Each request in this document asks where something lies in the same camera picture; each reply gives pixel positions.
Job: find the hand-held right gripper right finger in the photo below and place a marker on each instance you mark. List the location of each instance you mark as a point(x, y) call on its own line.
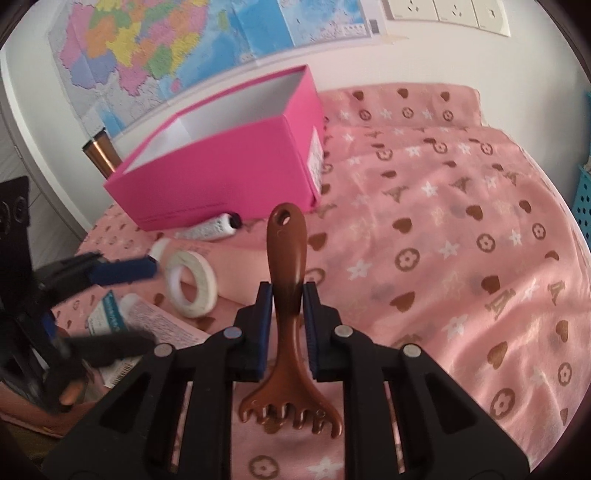
point(311, 323)

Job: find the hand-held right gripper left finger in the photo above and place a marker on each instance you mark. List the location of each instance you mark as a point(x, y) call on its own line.
point(264, 323)

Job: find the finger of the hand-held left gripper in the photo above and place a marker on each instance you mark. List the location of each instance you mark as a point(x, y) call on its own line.
point(111, 348)
point(124, 272)

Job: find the teal and white medicine box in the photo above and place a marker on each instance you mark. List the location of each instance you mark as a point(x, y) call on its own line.
point(108, 314)

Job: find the brown plastic massage comb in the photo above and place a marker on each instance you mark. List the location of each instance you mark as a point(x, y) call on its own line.
point(287, 277)

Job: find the pink cardboard box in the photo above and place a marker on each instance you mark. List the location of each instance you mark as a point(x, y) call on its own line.
point(221, 175)

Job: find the person's left hand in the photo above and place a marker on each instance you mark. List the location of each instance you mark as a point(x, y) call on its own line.
point(71, 392)

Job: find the pink tube with white cap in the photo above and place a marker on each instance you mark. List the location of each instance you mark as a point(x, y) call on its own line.
point(159, 325)

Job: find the white dotted bottle black cap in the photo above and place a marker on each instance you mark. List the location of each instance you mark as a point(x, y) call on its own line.
point(207, 227)

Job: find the pink printed bedsheet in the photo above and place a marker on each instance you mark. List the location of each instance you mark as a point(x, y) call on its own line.
point(438, 240)

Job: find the blue plastic basket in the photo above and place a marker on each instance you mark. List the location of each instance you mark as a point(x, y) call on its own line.
point(584, 194)

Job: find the colourful wall map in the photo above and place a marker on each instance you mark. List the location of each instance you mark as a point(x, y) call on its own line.
point(161, 50)

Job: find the white wall socket panel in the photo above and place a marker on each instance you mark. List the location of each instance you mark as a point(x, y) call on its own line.
point(455, 11)

